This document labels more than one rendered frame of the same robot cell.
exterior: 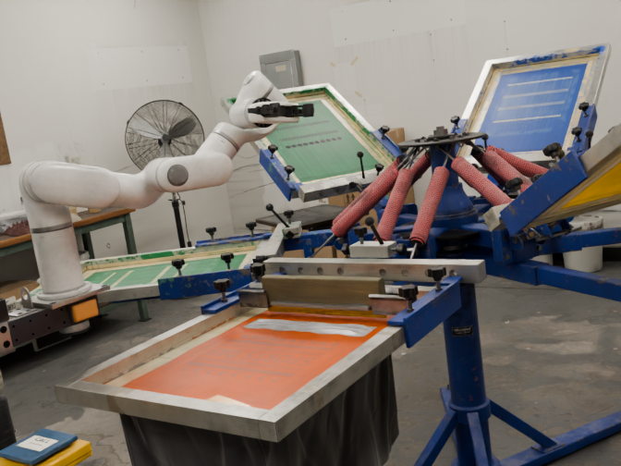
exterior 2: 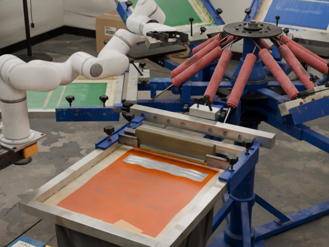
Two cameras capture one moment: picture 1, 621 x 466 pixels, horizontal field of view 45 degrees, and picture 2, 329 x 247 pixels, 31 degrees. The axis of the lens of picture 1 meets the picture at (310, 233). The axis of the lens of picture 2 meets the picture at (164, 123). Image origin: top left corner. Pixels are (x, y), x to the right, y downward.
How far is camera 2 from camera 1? 0.69 m
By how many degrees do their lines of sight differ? 15
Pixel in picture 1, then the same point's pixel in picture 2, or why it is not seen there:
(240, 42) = not seen: outside the picture
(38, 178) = (14, 75)
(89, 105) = not seen: outside the picture
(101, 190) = (51, 82)
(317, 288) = (172, 142)
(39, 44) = not seen: outside the picture
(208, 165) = (115, 63)
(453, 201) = (254, 72)
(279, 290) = (146, 138)
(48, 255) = (11, 117)
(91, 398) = (44, 214)
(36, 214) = (6, 90)
